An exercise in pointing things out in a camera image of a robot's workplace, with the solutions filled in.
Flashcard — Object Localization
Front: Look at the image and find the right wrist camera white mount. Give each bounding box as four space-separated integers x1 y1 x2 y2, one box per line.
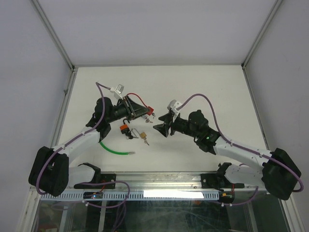
167 100 182 116

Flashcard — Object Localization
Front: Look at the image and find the brass padlock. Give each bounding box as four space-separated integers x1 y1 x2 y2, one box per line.
133 128 147 140

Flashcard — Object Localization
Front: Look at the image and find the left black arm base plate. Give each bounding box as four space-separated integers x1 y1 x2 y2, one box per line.
73 173 116 190

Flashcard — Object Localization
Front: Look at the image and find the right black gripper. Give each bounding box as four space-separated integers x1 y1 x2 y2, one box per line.
153 112 199 139

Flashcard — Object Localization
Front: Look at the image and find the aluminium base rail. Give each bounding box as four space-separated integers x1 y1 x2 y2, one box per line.
30 171 290 191

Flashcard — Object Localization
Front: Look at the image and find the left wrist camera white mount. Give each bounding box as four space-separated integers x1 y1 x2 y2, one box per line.
110 84 124 100

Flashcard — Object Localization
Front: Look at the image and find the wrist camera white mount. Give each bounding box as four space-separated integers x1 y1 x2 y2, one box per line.
167 100 182 116
110 84 124 100

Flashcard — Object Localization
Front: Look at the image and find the orange black padlock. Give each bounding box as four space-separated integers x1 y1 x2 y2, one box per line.
120 118 130 134

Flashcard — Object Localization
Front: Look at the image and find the grey slotted cable duct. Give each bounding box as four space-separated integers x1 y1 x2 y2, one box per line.
41 190 219 201

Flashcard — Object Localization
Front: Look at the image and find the black-headed key pair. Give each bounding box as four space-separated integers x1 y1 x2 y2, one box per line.
126 132 138 140

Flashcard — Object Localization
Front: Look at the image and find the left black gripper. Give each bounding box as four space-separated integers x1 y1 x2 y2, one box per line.
106 96 150 123

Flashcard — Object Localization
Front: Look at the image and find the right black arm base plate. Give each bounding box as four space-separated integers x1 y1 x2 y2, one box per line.
200 173 245 191

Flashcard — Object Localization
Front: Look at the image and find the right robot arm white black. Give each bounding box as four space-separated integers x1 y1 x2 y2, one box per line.
153 110 301 200

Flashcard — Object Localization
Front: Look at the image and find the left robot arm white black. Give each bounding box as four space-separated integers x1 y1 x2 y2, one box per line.
28 96 153 197

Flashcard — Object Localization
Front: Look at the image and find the red cable seal tag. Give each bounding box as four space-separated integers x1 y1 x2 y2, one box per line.
127 92 154 116

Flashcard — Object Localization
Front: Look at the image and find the green cable bike lock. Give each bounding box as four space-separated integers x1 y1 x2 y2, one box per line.
99 142 135 156

